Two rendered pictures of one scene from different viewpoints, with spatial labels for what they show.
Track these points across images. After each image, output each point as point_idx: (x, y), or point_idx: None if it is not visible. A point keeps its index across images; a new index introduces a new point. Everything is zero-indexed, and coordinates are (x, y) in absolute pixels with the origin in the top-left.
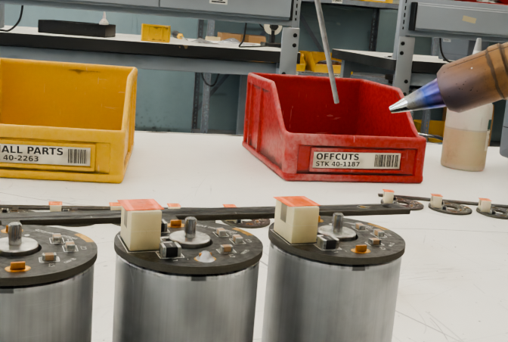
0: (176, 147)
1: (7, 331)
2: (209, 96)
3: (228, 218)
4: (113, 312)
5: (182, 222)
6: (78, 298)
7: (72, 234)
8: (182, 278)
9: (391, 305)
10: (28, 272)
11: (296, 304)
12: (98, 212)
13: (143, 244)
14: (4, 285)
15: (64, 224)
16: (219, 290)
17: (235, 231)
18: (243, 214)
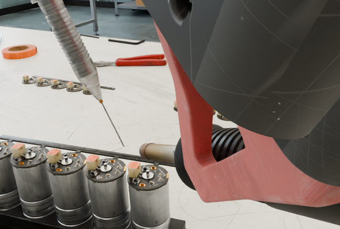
0: None
1: (55, 183)
2: None
3: (133, 160)
4: None
5: (116, 160)
6: (72, 179)
7: (84, 159)
8: (91, 181)
9: (153, 202)
10: (58, 172)
11: (129, 193)
12: (102, 151)
13: (89, 168)
14: (53, 174)
15: (91, 153)
16: (99, 186)
17: (123, 167)
18: (138, 160)
